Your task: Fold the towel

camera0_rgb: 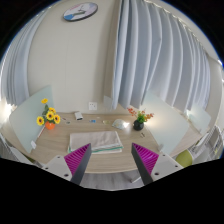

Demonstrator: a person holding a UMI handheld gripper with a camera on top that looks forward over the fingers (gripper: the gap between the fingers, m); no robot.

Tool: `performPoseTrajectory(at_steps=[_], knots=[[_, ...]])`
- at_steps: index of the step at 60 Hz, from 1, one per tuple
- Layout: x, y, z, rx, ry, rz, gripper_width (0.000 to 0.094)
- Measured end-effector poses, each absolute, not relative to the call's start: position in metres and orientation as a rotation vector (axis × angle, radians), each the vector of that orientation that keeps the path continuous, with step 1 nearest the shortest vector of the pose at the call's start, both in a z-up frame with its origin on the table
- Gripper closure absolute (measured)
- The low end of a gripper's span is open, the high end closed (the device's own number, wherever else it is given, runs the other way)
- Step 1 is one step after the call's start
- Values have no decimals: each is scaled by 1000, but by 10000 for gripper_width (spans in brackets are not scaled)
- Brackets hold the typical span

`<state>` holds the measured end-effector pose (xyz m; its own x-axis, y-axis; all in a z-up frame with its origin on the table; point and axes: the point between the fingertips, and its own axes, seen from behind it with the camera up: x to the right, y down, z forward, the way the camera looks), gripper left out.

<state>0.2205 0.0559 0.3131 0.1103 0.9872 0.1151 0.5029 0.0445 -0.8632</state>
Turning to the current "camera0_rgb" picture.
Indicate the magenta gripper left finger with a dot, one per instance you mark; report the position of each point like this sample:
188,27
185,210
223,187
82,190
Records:
77,162

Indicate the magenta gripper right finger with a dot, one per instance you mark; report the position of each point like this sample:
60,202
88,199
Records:
145,160

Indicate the green and white towel stack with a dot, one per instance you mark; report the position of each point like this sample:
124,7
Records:
101,151

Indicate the beige folded towel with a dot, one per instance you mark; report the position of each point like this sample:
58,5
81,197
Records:
103,140

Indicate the green chair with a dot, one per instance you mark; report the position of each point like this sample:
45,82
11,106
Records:
185,159

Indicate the right frosted desk divider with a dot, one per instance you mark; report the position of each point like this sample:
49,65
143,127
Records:
167,126

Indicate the frosted desk divider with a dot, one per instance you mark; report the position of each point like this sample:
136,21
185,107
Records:
167,126
23,119

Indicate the small blue object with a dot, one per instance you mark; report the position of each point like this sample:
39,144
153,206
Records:
93,121

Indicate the orange flowers black pot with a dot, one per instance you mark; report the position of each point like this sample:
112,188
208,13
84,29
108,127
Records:
141,118

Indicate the small white box device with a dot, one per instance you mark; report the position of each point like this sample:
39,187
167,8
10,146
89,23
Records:
78,116

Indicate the crumpled clear plastic wrapper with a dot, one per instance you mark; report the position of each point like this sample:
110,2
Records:
120,124

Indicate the sunflower bouquet orange pot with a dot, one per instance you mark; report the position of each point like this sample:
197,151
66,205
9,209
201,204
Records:
49,117

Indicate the left frosted desk divider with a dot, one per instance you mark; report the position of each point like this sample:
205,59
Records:
23,119

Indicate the left grey curtain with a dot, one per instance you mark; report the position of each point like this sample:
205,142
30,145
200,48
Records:
13,65

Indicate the grey curtain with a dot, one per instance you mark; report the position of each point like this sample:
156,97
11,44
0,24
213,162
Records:
155,52
13,65

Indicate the right grey curtain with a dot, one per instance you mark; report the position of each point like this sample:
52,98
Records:
155,52

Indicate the white wall socket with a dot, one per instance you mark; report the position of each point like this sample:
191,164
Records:
92,106

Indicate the round wall clock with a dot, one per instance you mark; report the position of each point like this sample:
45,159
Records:
80,11

